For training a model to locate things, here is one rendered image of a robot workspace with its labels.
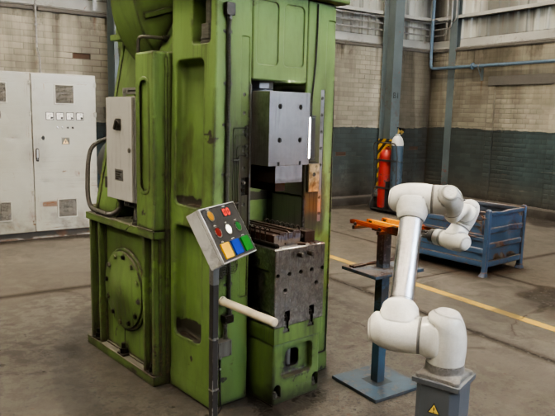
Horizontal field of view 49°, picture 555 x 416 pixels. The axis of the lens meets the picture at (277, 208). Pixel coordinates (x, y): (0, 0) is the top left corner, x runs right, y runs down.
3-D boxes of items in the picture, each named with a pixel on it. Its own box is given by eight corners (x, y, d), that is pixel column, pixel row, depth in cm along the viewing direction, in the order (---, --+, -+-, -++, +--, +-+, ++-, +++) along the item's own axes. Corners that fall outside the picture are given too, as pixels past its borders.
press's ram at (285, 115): (319, 163, 351) (321, 93, 345) (268, 166, 326) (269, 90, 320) (272, 158, 382) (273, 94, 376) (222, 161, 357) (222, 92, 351)
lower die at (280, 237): (300, 243, 349) (300, 229, 348) (273, 247, 336) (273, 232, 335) (253, 231, 380) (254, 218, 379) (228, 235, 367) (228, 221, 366)
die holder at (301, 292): (322, 315, 360) (324, 242, 354) (273, 329, 336) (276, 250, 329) (262, 294, 402) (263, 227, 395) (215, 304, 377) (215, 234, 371)
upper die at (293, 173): (301, 182, 344) (302, 164, 342) (275, 183, 330) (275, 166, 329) (254, 175, 375) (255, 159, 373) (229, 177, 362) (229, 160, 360)
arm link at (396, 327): (417, 351, 241) (362, 342, 248) (419, 358, 255) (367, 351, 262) (436, 177, 269) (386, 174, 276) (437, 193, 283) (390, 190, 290)
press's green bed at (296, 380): (319, 390, 368) (321, 315, 361) (272, 408, 343) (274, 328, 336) (261, 361, 409) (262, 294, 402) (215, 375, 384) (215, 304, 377)
